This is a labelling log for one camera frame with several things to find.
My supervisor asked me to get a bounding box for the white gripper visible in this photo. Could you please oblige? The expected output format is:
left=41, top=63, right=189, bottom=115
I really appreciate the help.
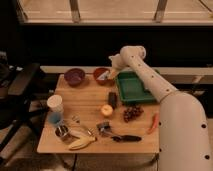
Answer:
left=108, top=54, right=124, bottom=80

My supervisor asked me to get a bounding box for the white towel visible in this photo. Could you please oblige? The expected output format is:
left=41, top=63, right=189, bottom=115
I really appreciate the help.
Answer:
left=97, top=71, right=109, bottom=81

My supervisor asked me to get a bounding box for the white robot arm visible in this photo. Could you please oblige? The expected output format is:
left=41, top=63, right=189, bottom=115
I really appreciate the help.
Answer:
left=109, top=46, right=213, bottom=171

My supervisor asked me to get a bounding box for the white plastic cup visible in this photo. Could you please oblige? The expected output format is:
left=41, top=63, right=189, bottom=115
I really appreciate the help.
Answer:
left=47, top=95, right=64, bottom=113

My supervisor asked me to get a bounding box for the blue plastic cup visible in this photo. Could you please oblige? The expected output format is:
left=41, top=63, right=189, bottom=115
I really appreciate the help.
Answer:
left=47, top=112, right=63, bottom=127

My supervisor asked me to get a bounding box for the metal measuring cup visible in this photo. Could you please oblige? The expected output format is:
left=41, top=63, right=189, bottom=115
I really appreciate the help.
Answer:
left=55, top=125, right=70, bottom=139

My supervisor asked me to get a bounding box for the red bowl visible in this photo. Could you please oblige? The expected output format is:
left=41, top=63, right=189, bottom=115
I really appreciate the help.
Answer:
left=93, top=67, right=110, bottom=85

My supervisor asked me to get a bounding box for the green plastic tray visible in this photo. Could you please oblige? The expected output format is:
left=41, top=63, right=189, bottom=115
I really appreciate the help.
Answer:
left=116, top=71, right=156, bottom=105

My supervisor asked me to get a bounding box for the purple bowl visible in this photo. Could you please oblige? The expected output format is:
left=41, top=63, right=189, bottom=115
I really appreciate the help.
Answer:
left=64, top=68, right=85, bottom=86

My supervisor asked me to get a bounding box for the bunch of dark grapes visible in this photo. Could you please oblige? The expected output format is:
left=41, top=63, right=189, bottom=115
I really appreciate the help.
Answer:
left=123, top=106, right=144, bottom=122

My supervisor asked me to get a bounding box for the wooden table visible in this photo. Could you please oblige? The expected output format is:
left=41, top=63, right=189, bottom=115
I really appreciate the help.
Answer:
left=37, top=74, right=159, bottom=153

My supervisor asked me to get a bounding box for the red chili pepper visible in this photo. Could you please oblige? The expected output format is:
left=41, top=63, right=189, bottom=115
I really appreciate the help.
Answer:
left=147, top=113, right=159, bottom=134

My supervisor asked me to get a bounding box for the silver fork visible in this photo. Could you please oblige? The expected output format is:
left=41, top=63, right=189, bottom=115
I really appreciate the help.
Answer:
left=71, top=116, right=94, bottom=136

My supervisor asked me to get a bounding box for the yellow banana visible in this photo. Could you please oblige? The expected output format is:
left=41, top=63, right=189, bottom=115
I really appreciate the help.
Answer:
left=68, top=130, right=97, bottom=150

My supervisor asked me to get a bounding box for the black office chair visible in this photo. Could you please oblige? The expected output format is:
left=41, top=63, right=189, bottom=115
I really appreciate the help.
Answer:
left=0, top=51, right=48, bottom=165

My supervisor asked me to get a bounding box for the black-handled kitchen tool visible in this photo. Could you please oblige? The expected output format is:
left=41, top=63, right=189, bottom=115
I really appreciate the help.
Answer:
left=96, top=122, right=142, bottom=142

